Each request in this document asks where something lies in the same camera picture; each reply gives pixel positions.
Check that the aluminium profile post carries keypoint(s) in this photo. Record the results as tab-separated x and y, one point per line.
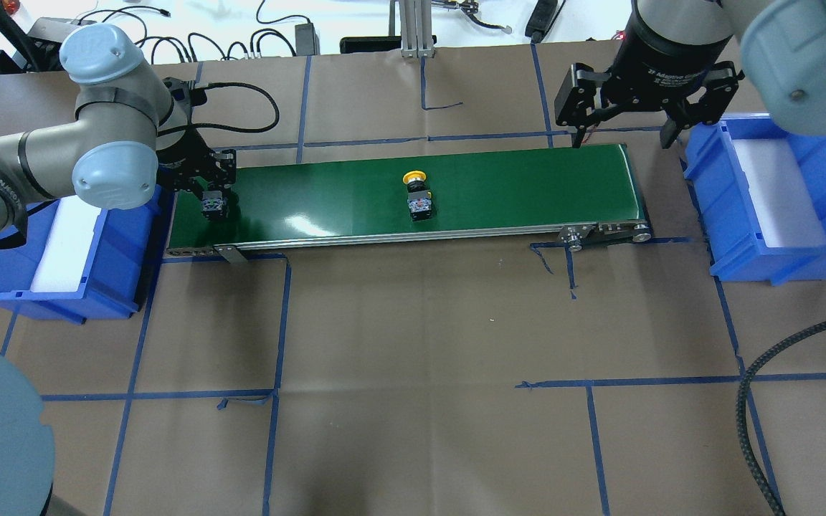
415	29

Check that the black power adapter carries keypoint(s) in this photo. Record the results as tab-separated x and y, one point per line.
306	40

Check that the left white foam pad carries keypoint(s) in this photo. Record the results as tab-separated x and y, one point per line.
70	240

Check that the right blue bin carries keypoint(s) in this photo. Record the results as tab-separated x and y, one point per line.
738	250

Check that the blue bin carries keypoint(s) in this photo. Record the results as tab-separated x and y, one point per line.
738	250
109	282

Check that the green conveyor belt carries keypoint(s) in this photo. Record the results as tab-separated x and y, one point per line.
586	196

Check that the left blue bin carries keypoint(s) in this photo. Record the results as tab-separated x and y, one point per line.
109	282

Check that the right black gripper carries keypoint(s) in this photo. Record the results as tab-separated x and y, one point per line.
660	61

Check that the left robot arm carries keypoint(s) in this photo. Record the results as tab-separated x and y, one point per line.
128	125

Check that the red push button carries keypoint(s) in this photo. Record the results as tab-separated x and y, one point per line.
214	204

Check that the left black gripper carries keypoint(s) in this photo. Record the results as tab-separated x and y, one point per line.
188	152

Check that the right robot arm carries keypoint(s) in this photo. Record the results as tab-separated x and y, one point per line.
780	46

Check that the black flat box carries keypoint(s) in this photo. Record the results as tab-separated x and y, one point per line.
369	44

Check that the yellow push button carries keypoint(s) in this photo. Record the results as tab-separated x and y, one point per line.
419	197

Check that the right white foam pad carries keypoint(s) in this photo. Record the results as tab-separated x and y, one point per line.
782	205

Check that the black handheld device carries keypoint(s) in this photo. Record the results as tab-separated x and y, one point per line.
541	20

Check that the white foam pad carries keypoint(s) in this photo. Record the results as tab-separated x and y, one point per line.
782	205
70	240

